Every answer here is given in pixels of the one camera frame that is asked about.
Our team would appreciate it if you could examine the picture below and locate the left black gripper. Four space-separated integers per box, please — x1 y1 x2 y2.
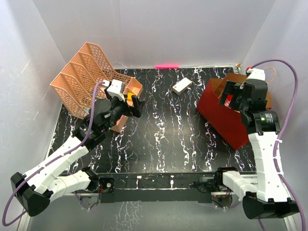
103 88 145 132

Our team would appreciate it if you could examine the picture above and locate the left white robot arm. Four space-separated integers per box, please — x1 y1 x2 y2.
11 95 145 217

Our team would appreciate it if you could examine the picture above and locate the red paper bag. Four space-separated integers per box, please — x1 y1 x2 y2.
196 73 280 150

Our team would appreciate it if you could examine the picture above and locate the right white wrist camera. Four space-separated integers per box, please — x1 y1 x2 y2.
246 66 265 81

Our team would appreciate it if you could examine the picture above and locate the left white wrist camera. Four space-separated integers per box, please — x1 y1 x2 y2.
107 79 125 101

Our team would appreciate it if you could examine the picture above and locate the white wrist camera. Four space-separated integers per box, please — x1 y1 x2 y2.
246 66 265 81
107 79 125 101

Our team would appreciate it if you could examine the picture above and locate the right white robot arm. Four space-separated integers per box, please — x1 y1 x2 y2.
214 79 299 219

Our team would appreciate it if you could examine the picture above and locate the red cookie snack bag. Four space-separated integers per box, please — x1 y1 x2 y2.
224 94 233 108

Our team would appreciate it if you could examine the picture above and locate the small white cardboard box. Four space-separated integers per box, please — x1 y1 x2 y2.
172 77 193 95

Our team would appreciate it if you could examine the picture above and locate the peach plastic file organizer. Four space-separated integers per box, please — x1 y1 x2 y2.
50 42 142 119

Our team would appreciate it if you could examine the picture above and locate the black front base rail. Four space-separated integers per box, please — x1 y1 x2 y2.
72 172 244 205

